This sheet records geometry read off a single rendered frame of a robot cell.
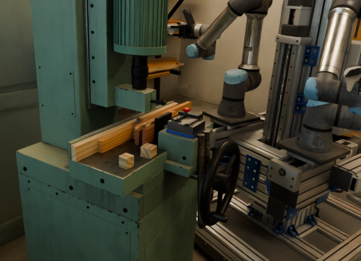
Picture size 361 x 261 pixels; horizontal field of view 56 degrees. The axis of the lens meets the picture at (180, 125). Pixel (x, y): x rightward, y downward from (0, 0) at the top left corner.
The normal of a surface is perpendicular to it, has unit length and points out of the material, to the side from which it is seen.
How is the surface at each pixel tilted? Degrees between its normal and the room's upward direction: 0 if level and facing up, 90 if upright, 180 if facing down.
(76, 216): 90
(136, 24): 90
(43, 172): 90
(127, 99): 90
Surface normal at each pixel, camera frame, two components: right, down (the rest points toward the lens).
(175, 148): -0.49, 0.27
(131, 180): 0.87, 0.22
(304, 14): 0.60, 0.30
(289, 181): -0.80, 0.16
